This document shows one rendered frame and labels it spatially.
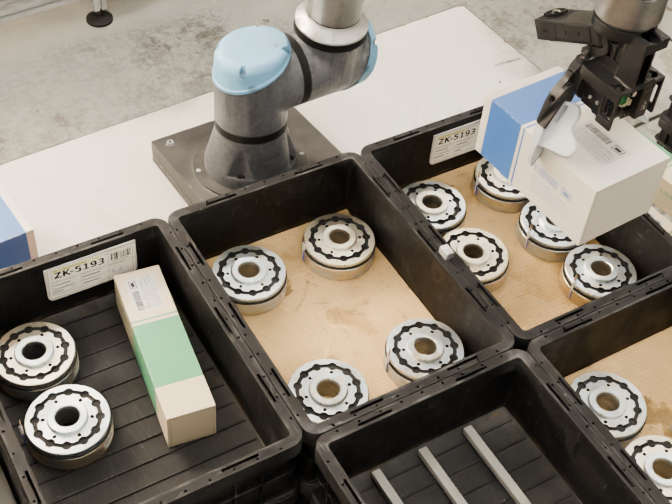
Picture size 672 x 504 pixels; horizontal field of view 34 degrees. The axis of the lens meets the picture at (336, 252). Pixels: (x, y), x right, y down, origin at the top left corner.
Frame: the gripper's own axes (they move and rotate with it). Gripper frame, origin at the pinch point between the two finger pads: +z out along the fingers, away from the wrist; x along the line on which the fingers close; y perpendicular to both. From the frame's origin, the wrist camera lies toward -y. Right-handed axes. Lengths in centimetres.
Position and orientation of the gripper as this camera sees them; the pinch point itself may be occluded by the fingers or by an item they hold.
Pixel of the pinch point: (571, 141)
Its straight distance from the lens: 138.4
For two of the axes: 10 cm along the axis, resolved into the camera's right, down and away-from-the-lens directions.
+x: 8.3, -3.7, 4.2
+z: -0.7, 6.8, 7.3
